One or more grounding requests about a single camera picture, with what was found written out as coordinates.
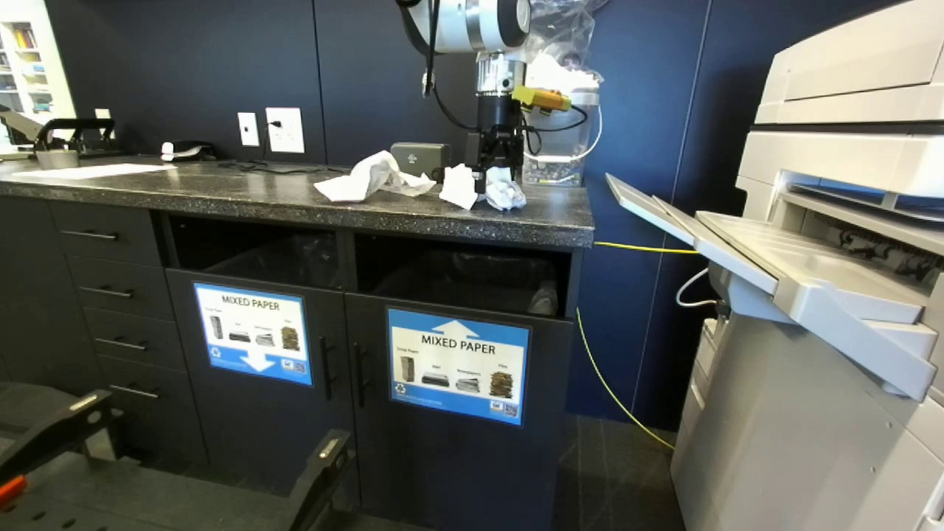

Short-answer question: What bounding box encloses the yellow cable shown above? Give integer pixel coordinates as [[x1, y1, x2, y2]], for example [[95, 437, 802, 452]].
[[572, 236, 707, 455]]

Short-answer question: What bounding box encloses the black drawer handle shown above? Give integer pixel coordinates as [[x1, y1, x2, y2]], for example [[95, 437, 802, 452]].
[[108, 379, 165, 404], [95, 334, 150, 353], [76, 282, 136, 304], [58, 227, 120, 244]]

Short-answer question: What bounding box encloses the small grey box device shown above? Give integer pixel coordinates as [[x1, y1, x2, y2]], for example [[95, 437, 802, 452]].
[[389, 139, 449, 182]]

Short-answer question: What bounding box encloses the black bin liner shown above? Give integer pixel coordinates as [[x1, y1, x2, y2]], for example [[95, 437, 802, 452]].
[[201, 229, 343, 292], [368, 244, 567, 322]]

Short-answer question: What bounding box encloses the flat white paper sheet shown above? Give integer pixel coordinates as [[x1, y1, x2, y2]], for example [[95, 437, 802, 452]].
[[0, 158, 184, 185]]

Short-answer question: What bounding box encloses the black cabinet door handle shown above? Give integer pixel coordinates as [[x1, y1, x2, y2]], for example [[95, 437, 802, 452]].
[[347, 338, 368, 409], [319, 337, 340, 400]]

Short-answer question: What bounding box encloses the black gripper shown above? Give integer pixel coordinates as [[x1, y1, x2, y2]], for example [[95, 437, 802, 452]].
[[476, 90, 529, 185]]

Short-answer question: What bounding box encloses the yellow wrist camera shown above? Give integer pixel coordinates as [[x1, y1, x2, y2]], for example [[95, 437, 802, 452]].
[[507, 83, 576, 111]]

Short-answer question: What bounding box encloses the black metal frame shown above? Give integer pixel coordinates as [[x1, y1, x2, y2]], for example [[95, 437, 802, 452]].
[[0, 379, 356, 531]]

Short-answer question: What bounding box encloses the black hole punch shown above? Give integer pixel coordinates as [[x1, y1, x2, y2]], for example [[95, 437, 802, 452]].
[[32, 115, 123, 161]]

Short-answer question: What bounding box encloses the up arrow mixed paper label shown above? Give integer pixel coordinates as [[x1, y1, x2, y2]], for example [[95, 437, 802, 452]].
[[383, 304, 533, 430]]

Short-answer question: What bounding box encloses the large white office printer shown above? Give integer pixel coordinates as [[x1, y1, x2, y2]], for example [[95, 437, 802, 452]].
[[601, 0, 944, 531]]

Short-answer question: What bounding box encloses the large white wall outlet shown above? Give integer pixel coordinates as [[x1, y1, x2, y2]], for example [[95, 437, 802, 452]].
[[263, 102, 311, 157]]

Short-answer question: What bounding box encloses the clear plastic bucket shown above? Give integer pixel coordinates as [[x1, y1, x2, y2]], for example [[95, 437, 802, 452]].
[[516, 84, 604, 189]]

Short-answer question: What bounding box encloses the white shelf unit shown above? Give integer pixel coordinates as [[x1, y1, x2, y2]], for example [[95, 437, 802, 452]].
[[0, 0, 79, 152]]

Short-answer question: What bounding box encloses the grey desk device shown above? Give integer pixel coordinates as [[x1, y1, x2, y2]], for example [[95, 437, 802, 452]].
[[0, 109, 47, 152]]

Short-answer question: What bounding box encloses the clear plastic bag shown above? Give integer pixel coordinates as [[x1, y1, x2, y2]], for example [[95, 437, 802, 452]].
[[523, 0, 604, 102]]

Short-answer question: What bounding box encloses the black cabinet with stone counter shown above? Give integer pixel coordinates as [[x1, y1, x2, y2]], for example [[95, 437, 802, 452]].
[[0, 145, 600, 531]]

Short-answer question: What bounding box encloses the small tight white paper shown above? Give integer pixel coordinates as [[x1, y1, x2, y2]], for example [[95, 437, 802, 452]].
[[482, 165, 532, 216]]

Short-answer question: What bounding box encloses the orange clamp handle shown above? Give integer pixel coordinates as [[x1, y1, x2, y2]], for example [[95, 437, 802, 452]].
[[0, 472, 30, 511]]

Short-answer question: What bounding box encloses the white cable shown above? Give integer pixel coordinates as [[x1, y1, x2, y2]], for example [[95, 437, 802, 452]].
[[672, 261, 724, 313]]

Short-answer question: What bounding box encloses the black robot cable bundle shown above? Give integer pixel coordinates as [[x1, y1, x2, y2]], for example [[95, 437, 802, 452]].
[[396, 0, 594, 139]]

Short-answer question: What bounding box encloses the small white wall plate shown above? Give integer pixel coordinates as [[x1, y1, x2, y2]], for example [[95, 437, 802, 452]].
[[237, 109, 265, 149]]

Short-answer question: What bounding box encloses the large crumpled white paper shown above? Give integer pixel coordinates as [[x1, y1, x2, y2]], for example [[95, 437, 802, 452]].
[[312, 146, 439, 205]]

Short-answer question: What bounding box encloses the down arrow mixed paper label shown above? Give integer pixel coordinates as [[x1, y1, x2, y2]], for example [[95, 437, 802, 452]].
[[193, 281, 316, 388]]

